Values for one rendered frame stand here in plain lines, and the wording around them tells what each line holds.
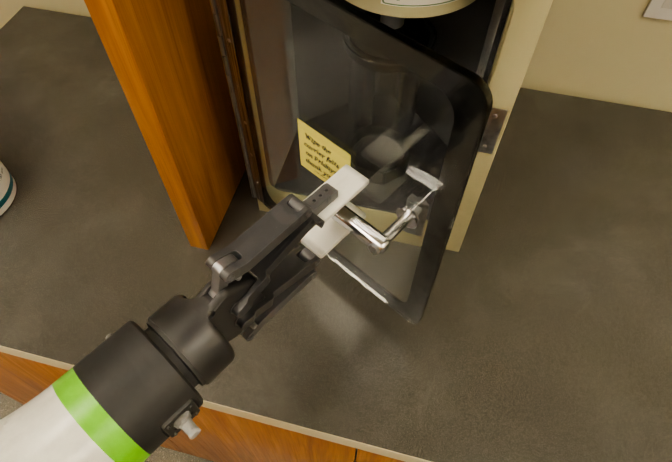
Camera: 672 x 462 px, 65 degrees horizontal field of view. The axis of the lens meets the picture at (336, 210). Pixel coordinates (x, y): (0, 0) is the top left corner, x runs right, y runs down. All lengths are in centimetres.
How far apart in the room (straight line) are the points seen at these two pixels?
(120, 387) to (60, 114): 75
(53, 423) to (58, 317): 42
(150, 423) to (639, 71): 98
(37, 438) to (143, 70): 34
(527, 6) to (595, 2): 52
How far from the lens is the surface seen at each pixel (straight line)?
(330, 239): 53
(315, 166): 59
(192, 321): 44
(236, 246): 44
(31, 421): 45
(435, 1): 55
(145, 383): 43
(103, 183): 96
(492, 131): 62
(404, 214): 52
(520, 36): 54
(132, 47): 56
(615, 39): 108
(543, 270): 84
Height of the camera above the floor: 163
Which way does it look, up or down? 55 degrees down
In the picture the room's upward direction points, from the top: straight up
